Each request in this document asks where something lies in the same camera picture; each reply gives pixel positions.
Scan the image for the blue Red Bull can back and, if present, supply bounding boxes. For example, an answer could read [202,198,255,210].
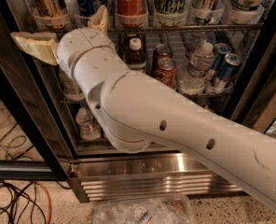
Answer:
[206,43,231,81]

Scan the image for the clear water bottle middle shelf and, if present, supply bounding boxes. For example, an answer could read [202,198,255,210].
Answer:
[183,42,214,95]

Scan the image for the orange soda can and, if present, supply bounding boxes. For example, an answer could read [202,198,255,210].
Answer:
[34,0,67,18]

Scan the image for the blue Red Bull can front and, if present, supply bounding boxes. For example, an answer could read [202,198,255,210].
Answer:
[213,53,242,90]

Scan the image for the blue Pepsi can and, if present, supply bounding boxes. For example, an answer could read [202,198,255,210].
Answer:
[75,0,107,27]

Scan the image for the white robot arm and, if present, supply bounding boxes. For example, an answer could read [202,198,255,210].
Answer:
[11,7,276,211]

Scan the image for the glass fridge door left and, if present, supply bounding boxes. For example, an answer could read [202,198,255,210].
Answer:
[0,47,67,181]

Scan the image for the red Coca-Cola can top shelf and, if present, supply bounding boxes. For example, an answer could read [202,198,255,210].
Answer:
[117,0,146,27]

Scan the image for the clear plastic bin on floor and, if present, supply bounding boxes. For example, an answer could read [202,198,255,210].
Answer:
[90,194,195,224]

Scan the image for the silver can front left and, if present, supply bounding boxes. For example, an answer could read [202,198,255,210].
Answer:
[59,68,84,101]

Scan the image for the red Coke can back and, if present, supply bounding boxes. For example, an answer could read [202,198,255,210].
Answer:
[153,44,173,66]

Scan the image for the red coke can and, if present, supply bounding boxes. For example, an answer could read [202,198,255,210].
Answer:
[154,58,176,88]
[153,44,173,66]

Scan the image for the brown tea bottle middle shelf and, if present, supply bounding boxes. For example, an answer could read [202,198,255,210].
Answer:
[123,38,146,72]

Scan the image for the red Coke can front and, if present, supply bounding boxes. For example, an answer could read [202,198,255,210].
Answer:
[154,58,176,88]

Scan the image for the clear water bottle bottom shelf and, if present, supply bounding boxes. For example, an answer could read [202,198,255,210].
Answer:
[76,107,101,141]

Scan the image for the black and orange floor cables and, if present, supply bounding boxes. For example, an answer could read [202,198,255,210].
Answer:
[0,180,71,224]

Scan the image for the clear water bottle shelf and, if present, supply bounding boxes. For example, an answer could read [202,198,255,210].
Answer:
[76,107,101,141]
[183,42,214,95]

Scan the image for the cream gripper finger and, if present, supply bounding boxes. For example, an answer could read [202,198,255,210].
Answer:
[10,32,58,65]
[88,5,109,33]

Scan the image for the clear plastic can tray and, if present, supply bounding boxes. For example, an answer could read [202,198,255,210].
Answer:
[33,9,72,30]

